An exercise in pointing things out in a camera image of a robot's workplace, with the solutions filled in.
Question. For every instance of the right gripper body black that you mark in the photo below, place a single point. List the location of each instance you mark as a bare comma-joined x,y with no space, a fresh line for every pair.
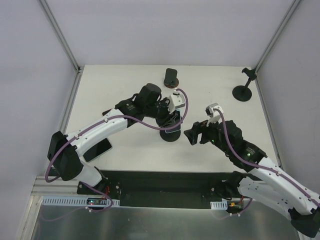
200,135

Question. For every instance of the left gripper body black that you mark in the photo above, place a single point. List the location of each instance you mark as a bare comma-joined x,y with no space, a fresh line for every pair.
169,120

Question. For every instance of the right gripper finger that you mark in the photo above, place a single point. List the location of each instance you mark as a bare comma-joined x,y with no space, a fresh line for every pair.
194,131
192,138

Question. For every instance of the light blue case phone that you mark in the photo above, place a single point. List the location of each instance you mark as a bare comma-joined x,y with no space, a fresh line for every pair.
173,120

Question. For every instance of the black round base phone stand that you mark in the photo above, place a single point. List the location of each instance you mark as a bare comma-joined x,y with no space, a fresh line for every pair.
173,134

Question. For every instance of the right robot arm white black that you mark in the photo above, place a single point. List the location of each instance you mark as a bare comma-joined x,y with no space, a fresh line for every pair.
279,191

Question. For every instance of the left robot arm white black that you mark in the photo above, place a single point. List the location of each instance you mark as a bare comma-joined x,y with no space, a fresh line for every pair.
146,107

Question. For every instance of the black stand with brown base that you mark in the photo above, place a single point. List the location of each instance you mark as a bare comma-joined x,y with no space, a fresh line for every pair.
170,79

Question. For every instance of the black tall corner phone stand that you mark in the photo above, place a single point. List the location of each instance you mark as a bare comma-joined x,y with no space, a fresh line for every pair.
242,93

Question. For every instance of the green case phone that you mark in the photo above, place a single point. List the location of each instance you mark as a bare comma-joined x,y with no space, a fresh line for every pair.
98,149

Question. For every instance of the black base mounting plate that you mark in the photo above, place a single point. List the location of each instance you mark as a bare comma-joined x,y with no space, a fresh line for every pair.
176,190

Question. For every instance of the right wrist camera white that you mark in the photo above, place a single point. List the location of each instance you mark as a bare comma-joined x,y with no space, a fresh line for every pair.
214,112

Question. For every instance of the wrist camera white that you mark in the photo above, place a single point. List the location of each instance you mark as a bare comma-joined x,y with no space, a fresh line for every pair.
214,112
176,100

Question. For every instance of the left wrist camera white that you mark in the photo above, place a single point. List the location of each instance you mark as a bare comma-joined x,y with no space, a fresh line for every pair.
176,100

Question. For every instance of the right white cable duct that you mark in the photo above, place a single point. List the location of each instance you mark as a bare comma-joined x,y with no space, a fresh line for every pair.
219,205

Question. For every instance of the white cable duct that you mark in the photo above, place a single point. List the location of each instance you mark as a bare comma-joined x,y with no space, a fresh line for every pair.
219,205
73,201

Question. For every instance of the left white cable duct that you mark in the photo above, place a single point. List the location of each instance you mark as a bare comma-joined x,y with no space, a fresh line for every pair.
73,201

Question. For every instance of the right aluminium frame post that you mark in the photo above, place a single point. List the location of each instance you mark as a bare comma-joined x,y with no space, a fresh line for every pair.
278,32

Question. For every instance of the aluminium frame post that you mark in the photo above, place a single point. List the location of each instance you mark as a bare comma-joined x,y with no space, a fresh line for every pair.
59,34
278,32

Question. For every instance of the left aluminium frame post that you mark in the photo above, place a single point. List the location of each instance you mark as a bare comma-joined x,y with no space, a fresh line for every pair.
59,34

